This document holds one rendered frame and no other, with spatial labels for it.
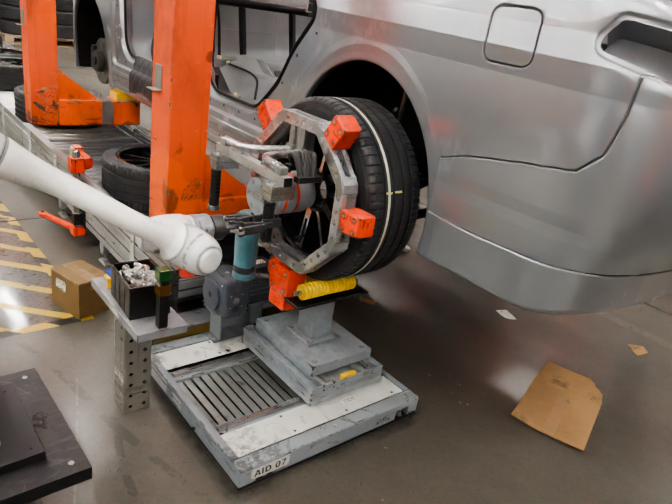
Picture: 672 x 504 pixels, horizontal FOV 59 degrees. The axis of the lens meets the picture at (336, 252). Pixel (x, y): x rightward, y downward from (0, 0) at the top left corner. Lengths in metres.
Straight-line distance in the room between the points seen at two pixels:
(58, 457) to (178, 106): 1.24
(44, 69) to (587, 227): 3.32
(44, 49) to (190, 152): 1.93
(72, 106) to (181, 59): 2.02
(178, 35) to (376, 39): 0.68
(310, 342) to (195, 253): 0.99
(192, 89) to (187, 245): 0.92
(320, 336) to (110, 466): 0.90
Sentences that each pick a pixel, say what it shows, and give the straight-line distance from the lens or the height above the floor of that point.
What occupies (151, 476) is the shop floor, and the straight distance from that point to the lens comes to 2.13.
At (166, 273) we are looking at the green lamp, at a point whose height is 0.65.
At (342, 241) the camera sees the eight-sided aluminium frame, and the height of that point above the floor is 0.77.
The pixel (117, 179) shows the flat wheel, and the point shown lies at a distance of 3.48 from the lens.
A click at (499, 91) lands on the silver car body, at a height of 1.32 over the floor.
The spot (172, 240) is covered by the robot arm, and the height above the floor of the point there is 0.89.
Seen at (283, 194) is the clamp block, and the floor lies 0.92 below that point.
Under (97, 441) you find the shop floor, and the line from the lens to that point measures 2.27.
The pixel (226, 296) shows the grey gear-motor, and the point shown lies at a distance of 2.42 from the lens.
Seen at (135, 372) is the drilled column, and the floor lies 0.17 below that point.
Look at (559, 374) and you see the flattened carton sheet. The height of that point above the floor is 0.02.
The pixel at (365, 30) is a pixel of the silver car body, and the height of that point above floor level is 1.41.
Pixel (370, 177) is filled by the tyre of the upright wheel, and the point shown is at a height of 0.99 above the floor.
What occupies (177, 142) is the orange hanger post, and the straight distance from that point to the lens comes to 2.32.
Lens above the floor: 1.48
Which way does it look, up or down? 22 degrees down
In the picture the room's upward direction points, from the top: 9 degrees clockwise
